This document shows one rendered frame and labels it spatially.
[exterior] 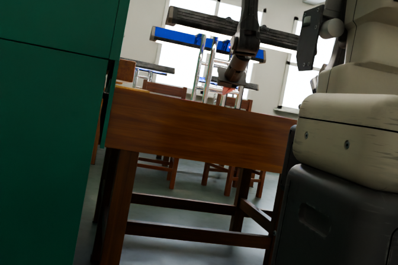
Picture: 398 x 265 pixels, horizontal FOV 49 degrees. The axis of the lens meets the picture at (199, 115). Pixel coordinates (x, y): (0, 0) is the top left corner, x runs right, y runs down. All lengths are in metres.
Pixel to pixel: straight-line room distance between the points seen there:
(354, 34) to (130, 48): 5.78
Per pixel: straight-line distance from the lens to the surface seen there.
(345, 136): 0.63
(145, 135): 1.35
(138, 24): 6.75
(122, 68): 1.46
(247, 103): 4.42
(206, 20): 1.70
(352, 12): 1.08
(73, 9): 1.32
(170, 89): 4.13
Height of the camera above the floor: 0.75
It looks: 1 degrees down
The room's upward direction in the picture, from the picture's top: 10 degrees clockwise
